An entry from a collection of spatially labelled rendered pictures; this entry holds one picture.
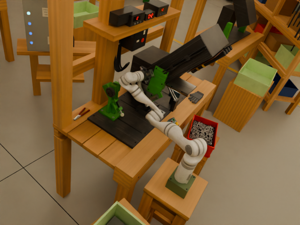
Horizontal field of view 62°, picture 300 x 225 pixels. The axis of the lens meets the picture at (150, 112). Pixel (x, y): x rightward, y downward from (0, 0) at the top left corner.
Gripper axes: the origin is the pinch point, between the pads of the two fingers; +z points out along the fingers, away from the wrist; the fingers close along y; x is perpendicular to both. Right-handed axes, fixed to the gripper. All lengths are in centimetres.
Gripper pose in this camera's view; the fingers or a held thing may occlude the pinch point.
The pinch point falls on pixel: (148, 73)
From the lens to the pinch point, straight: 190.9
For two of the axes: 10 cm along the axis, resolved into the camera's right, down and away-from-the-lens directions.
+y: -3.2, -9.4, -0.9
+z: 4.6, -2.4, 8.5
